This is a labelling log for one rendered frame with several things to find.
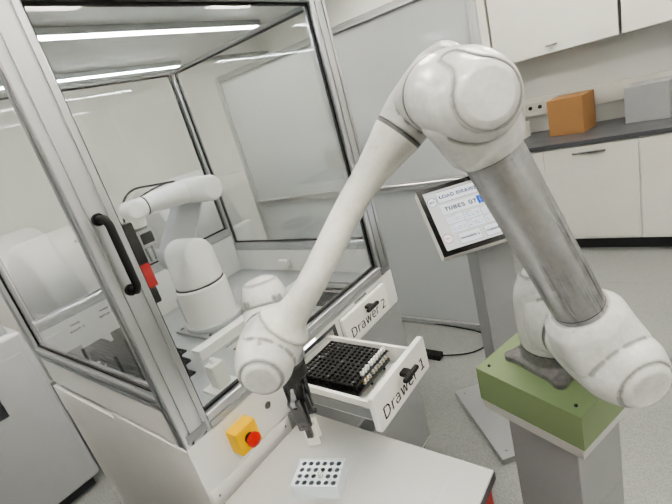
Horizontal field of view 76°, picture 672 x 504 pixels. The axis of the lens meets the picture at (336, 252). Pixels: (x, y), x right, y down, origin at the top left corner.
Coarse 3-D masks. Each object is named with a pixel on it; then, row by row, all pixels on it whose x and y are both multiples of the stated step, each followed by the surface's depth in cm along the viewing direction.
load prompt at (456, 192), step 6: (462, 186) 180; (468, 186) 180; (474, 186) 179; (438, 192) 179; (444, 192) 179; (450, 192) 179; (456, 192) 179; (462, 192) 179; (468, 192) 179; (474, 192) 178; (438, 198) 178; (444, 198) 178; (450, 198) 178
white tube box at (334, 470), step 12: (300, 468) 110; (312, 468) 109; (324, 468) 108; (336, 468) 107; (300, 480) 106; (312, 480) 105; (324, 480) 104; (336, 480) 103; (300, 492) 105; (312, 492) 104; (324, 492) 103; (336, 492) 102
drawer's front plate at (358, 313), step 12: (384, 288) 170; (372, 300) 164; (384, 300) 170; (348, 312) 154; (360, 312) 158; (384, 312) 170; (348, 324) 152; (360, 324) 158; (372, 324) 164; (348, 336) 152; (360, 336) 157
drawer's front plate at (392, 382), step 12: (408, 348) 123; (420, 348) 126; (408, 360) 121; (420, 360) 126; (396, 372) 116; (420, 372) 126; (384, 384) 111; (396, 384) 116; (408, 384) 121; (372, 396) 108; (384, 396) 111; (396, 396) 116; (372, 408) 108; (384, 408) 111; (396, 408) 116; (384, 420) 111
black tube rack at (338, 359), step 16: (320, 352) 140; (336, 352) 137; (352, 352) 134; (368, 352) 132; (320, 368) 131; (336, 368) 128; (352, 368) 126; (384, 368) 132; (320, 384) 129; (336, 384) 126; (368, 384) 123
